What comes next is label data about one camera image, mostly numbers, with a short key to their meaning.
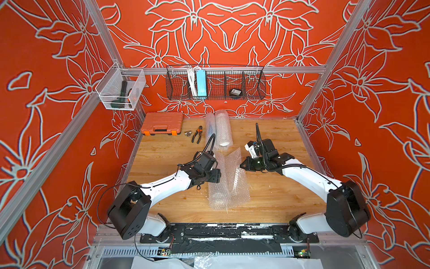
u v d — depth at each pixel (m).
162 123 1.13
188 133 1.10
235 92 0.96
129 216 0.42
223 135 1.00
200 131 1.11
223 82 0.96
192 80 0.89
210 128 1.07
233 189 0.81
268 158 0.66
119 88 0.90
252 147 0.77
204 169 0.65
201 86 0.90
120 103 0.79
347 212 0.41
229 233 0.74
